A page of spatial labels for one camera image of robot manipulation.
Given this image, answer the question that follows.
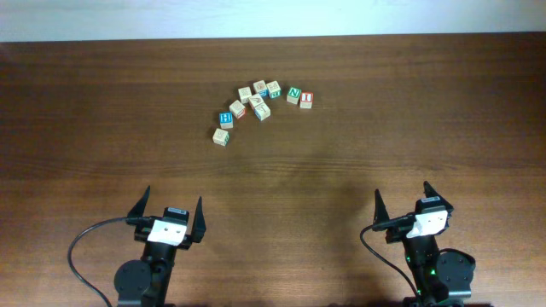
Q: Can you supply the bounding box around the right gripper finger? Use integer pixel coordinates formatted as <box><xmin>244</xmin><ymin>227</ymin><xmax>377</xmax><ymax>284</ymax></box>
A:
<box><xmin>423</xmin><ymin>181</ymin><xmax>442</xmax><ymax>200</ymax></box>
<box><xmin>373</xmin><ymin>189</ymin><xmax>390</xmax><ymax>225</ymax></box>

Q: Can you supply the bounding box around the blue H letter block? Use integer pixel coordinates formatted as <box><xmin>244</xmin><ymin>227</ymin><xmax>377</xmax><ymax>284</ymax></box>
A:
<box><xmin>218</xmin><ymin>113</ymin><xmax>234</xmax><ymax>130</ymax></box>

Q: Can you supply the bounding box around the left black cable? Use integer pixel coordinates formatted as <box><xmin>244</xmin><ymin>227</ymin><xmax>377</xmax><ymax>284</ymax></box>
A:
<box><xmin>67</xmin><ymin>216</ymin><xmax>160</xmax><ymax>307</ymax></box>

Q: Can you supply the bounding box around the wooden block blue side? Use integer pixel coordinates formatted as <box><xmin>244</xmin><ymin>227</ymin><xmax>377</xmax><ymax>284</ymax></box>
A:
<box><xmin>253</xmin><ymin>80</ymin><xmax>268</xmax><ymax>97</ymax></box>

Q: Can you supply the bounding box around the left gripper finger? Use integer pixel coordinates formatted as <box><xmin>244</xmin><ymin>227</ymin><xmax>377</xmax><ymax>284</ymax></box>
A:
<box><xmin>126</xmin><ymin>186</ymin><xmax>150</xmax><ymax>219</ymax></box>
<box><xmin>190</xmin><ymin>197</ymin><xmax>206</xmax><ymax>243</ymax></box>

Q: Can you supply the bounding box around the wooden block red side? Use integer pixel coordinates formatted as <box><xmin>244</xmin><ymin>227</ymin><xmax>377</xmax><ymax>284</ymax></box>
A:
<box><xmin>229</xmin><ymin>100</ymin><xmax>246</xmax><ymax>119</ymax></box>

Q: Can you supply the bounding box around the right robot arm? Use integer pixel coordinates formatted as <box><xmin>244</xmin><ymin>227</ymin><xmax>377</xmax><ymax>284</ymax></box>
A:
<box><xmin>371</xmin><ymin>182</ymin><xmax>476</xmax><ymax>306</ymax></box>

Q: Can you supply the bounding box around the wooden block engraved top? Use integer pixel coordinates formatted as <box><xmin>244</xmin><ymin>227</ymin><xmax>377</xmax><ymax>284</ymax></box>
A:
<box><xmin>248</xmin><ymin>94</ymin><xmax>264</xmax><ymax>110</ymax></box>

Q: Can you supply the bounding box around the right black cable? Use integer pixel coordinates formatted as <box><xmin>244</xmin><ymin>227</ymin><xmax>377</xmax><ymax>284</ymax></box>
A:
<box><xmin>359</xmin><ymin>214</ymin><xmax>421</xmax><ymax>299</ymax></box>

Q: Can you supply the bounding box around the green N letter block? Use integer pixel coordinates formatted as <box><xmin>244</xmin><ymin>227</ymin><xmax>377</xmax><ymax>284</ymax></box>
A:
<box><xmin>287</xmin><ymin>87</ymin><xmax>302</xmax><ymax>105</ymax></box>

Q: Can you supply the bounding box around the wooden T letter block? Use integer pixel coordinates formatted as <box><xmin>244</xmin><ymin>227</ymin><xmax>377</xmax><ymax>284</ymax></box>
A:
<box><xmin>254</xmin><ymin>103</ymin><xmax>271</xmax><ymax>121</ymax></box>

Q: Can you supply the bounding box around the plain wooden block green side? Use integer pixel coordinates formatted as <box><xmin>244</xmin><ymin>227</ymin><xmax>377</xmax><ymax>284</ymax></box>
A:
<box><xmin>212</xmin><ymin>129</ymin><xmax>229</xmax><ymax>147</ymax></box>

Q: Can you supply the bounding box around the black cable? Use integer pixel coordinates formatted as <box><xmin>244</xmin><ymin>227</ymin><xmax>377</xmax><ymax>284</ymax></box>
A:
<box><xmin>359</xmin><ymin>214</ymin><xmax>421</xmax><ymax>299</ymax></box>
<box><xmin>67</xmin><ymin>216</ymin><xmax>160</xmax><ymax>307</ymax></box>

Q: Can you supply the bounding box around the red I letter block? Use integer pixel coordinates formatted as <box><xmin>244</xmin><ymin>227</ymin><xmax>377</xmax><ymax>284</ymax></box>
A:
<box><xmin>299</xmin><ymin>92</ymin><xmax>314</xmax><ymax>109</ymax></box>

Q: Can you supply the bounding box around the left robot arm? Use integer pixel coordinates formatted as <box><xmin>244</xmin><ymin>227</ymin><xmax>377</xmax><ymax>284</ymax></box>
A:
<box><xmin>113</xmin><ymin>189</ymin><xmax>206</xmax><ymax>306</ymax></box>

